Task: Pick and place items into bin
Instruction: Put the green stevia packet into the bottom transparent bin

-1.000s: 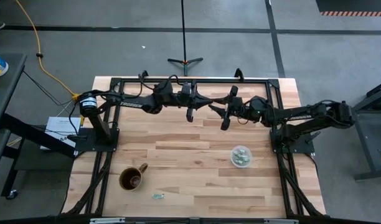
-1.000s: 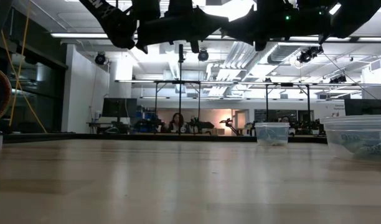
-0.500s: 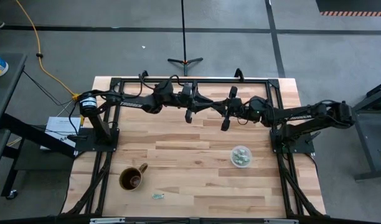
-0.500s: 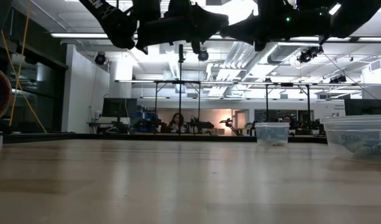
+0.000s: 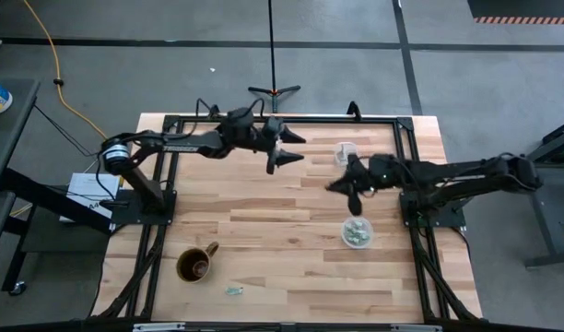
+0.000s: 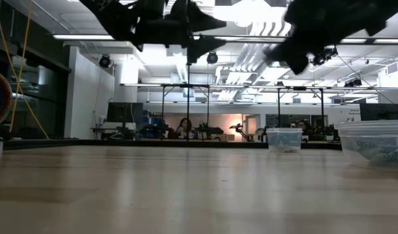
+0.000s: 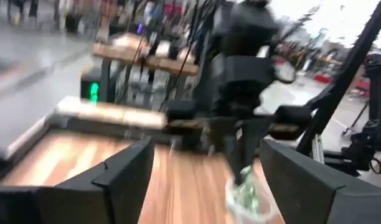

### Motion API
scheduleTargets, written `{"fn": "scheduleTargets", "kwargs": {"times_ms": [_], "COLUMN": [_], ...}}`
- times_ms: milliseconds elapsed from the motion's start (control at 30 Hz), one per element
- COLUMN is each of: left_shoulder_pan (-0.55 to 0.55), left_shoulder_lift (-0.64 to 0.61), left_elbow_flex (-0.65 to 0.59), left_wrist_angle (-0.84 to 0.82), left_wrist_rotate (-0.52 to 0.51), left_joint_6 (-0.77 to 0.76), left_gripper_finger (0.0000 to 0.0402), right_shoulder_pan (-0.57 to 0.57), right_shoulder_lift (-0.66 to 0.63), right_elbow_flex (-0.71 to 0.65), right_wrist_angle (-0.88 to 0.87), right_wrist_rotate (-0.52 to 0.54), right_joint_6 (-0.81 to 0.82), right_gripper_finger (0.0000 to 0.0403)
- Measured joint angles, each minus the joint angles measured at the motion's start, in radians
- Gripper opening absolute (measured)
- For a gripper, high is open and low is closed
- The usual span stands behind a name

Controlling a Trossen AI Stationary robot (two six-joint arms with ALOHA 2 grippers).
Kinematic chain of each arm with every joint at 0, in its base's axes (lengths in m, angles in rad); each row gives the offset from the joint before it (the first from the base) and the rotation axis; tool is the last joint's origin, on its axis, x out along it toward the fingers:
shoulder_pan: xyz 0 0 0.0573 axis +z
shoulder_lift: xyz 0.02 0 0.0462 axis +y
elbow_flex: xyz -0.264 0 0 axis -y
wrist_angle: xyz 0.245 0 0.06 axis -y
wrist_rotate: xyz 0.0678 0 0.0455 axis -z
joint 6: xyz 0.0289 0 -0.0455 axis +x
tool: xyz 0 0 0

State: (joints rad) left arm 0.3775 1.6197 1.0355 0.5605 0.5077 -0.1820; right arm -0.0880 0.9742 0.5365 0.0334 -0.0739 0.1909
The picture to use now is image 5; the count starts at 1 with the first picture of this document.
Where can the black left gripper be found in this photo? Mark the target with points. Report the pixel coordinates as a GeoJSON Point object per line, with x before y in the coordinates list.
{"type": "Point", "coordinates": [272, 159]}

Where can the dark grey metal rack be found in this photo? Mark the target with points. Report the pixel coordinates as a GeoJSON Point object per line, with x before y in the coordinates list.
{"type": "Point", "coordinates": [542, 216]}

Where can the black frame clamp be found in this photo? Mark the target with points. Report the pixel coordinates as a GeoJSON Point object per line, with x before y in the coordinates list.
{"type": "Point", "coordinates": [213, 111]}
{"type": "Point", "coordinates": [354, 110]}

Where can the black mat hazard stripe edge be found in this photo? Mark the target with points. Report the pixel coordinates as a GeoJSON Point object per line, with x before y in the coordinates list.
{"type": "Point", "coordinates": [521, 9]}

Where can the silver metal bracket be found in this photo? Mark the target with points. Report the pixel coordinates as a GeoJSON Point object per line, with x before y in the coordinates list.
{"type": "Point", "coordinates": [415, 328]}
{"type": "Point", "coordinates": [158, 327]}

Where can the small clear plastic cup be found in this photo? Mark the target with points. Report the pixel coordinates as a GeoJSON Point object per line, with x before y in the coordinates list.
{"type": "Point", "coordinates": [344, 154]}

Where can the round clear plastic container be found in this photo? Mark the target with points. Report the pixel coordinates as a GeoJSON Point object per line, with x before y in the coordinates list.
{"type": "Point", "coordinates": [357, 246]}

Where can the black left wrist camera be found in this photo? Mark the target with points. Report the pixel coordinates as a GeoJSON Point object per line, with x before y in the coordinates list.
{"type": "Point", "coordinates": [273, 128]}

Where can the black aluminium table frame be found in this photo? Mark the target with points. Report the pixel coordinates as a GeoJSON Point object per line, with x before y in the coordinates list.
{"type": "Point", "coordinates": [309, 120]}

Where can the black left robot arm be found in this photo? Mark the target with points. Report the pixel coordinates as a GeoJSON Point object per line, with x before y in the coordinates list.
{"type": "Point", "coordinates": [185, 144]}

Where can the black metal cart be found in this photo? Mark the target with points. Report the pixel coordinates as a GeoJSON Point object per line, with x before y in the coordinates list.
{"type": "Point", "coordinates": [5, 133]}

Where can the black tripod stand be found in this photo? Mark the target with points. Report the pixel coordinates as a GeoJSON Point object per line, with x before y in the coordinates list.
{"type": "Point", "coordinates": [273, 69]}

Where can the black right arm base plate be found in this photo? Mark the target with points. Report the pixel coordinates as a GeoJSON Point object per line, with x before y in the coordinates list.
{"type": "Point", "coordinates": [429, 221]}

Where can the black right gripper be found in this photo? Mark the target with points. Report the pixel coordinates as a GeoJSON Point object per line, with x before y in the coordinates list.
{"type": "Point", "coordinates": [355, 205]}

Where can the white paper sheet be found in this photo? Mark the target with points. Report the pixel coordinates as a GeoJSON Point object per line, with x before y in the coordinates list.
{"type": "Point", "coordinates": [90, 186]}

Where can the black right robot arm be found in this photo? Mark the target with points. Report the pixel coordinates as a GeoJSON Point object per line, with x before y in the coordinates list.
{"type": "Point", "coordinates": [471, 173]}

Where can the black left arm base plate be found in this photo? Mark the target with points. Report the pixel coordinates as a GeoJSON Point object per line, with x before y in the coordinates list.
{"type": "Point", "coordinates": [134, 215]}

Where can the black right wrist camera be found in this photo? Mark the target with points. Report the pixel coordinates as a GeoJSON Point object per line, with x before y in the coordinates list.
{"type": "Point", "coordinates": [376, 171]}

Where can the brown ceramic mug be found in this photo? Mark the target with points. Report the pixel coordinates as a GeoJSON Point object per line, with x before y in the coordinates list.
{"type": "Point", "coordinates": [192, 265]}

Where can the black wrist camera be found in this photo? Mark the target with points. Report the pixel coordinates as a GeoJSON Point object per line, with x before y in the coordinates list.
{"type": "Point", "coordinates": [273, 128]}
{"type": "Point", "coordinates": [376, 171]}

